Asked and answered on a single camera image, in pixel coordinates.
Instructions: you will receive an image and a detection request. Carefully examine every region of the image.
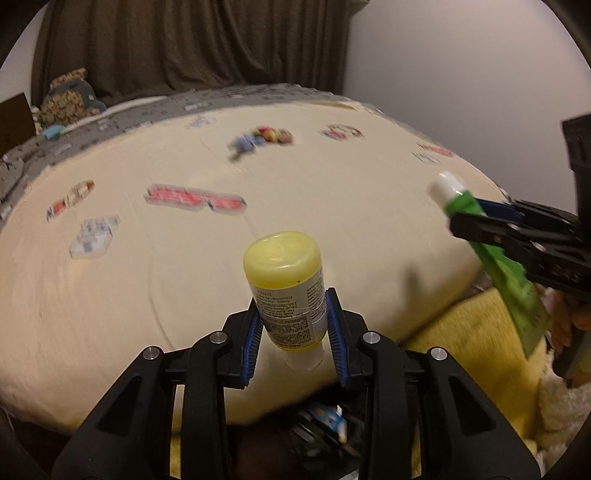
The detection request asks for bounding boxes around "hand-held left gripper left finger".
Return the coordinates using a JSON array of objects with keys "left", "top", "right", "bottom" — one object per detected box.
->
[{"left": 53, "top": 300, "right": 264, "bottom": 480}]

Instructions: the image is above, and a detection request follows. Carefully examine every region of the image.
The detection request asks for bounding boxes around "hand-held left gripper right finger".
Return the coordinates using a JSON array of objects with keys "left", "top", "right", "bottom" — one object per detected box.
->
[{"left": 325, "top": 288, "right": 541, "bottom": 480}]

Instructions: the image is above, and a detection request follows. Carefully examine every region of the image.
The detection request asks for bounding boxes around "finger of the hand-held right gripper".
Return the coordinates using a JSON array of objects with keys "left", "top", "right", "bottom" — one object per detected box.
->
[
  {"left": 450, "top": 210, "right": 548, "bottom": 264},
  {"left": 475, "top": 198, "right": 573, "bottom": 227}
]

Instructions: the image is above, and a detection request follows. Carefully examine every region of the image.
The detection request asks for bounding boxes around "green tube white cap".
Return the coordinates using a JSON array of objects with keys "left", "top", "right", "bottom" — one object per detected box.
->
[{"left": 427, "top": 172, "right": 552, "bottom": 357}]

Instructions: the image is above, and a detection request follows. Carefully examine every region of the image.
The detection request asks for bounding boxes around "small yellow bottle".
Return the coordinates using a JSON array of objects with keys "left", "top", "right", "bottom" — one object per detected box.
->
[{"left": 243, "top": 231, "right": 329, "bottom": 372}]

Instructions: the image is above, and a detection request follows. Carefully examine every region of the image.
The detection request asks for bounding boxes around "person's right hand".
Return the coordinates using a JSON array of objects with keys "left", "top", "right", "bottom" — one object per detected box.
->
[{"left": 546, "top": 292, "right": 591, "bottom": 352}]

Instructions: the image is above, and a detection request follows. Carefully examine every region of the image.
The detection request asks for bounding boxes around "yellow fleece blanket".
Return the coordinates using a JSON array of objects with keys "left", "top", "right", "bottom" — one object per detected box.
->
[{"left": 168, "top": 286, "right": 561, "bottom": 480}]

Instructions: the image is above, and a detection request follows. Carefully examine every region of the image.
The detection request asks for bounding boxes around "white fluffy cloth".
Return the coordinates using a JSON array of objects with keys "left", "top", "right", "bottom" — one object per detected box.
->
[{"left": 536, "top": 348, "right": 591, "bottom": 455}]

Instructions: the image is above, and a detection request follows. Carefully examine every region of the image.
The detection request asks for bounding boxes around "blue hair scrunchie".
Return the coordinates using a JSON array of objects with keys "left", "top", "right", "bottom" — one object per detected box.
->
[{"left": 228, "top": 134, "right": 259, "bottom": 162}]

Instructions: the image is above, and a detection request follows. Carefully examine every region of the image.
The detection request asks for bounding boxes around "white bed sheet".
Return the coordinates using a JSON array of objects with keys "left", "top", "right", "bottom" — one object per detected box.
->
[{"left": 60, "top": 95, "right": 169, "bottom": 136}]

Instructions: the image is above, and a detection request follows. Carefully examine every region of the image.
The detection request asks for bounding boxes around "grey patterned blanket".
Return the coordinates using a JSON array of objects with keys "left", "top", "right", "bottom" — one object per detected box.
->
[{"left": 0, "top": 83, "right": 386, "bottom": 232}]

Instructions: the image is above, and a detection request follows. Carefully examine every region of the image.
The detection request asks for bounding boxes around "brown curtain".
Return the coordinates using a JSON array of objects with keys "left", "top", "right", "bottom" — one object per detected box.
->
[{"left": 32, "top": 0, "right": 370, "bottom": 109}]

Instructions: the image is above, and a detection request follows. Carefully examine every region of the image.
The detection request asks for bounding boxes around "patterned plush toy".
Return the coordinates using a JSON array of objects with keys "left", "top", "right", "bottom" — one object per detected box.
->
[{"left": 36, "top": 68, "right": 107, "bottom": 127}]

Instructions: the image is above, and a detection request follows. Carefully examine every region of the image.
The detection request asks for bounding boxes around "wooden headboard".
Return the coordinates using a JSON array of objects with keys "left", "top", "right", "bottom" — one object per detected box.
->
[{"left": 0, "top": 92, "right": 38, "bottom": 155}]

